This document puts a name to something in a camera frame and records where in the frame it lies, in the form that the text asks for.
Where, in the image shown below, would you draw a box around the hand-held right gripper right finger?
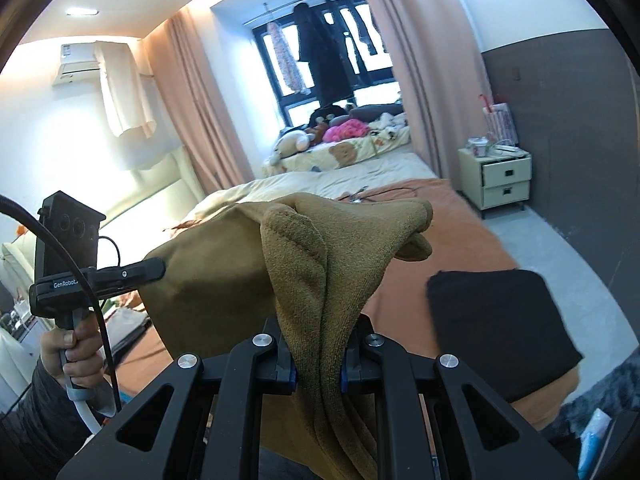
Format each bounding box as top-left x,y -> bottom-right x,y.
340,316 -> 581,480

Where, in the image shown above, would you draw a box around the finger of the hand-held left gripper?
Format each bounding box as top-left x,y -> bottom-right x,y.
95,256 -> 167,297

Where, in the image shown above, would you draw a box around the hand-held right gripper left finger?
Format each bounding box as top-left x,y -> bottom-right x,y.
55,315 -> 299,480

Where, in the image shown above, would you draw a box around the mustard printed t-shirt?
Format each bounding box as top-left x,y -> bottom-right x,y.
141,194 -> 435,480

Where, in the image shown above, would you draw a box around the person's left forearm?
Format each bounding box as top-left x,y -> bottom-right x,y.
0,357 -> 108,480

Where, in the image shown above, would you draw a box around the black folded clothes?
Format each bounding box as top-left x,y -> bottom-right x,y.
426,268 -> 585,403

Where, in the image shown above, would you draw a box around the person's left hand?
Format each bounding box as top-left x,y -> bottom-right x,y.
39,307 -> 108,391

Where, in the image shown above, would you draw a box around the cream padded headboard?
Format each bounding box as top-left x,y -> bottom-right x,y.
100,142 -> 206,241

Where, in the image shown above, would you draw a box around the cream hanging garment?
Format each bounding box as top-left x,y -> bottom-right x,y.
94,40 -> 157,138

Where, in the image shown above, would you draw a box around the orange blanket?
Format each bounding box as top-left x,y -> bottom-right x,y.
102,177 -> 581,431

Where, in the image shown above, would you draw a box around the white air conditioner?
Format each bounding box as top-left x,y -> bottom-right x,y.
52,42 -> 153,86

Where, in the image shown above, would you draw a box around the pink curtain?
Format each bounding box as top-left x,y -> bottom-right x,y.
345,0 -> 496,191
142,7 -> 256,198

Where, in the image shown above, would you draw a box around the cream duvet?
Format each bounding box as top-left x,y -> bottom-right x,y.
177,152 -> 438,228

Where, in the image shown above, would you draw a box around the pink cloth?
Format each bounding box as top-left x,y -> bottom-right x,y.
322,119 -> 371,143

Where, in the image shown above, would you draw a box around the dark brown plush toy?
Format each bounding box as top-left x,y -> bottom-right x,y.
307,105 -> 351,133

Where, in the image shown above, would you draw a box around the white nightstand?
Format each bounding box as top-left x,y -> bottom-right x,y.
457,146 -> 533,218

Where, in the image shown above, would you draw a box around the black white plush toy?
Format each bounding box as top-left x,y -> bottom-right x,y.
370,112 -> 408,133

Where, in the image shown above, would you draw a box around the grey shaggy rug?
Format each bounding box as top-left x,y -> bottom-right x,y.
555,360 -> 640,461

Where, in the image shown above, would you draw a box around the light blue packet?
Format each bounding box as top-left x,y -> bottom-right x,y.
577,407 -> 618,480

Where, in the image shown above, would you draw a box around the floral hanging garment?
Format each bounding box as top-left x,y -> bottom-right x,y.
267,22 -> 312,96

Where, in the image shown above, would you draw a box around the black hanging coat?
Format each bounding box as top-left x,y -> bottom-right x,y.
293,2 -> 356,106

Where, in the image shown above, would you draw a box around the striped gift bag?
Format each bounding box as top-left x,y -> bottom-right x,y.
480,92 -> 521,148

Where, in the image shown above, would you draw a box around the dark hanging dress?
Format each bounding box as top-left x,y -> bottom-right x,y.
341,7 -> 361,76

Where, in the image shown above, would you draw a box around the dark hanging top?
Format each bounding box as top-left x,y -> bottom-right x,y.
357,2 -> 391,56

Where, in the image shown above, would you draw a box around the thick black cable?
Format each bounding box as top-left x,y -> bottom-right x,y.
0,194 -> 123,411

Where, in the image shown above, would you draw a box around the light grey hose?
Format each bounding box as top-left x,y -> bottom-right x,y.
62,355 -> 123,436

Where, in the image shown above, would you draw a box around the thin black cable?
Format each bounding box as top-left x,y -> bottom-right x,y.
340,186 -> 421,203

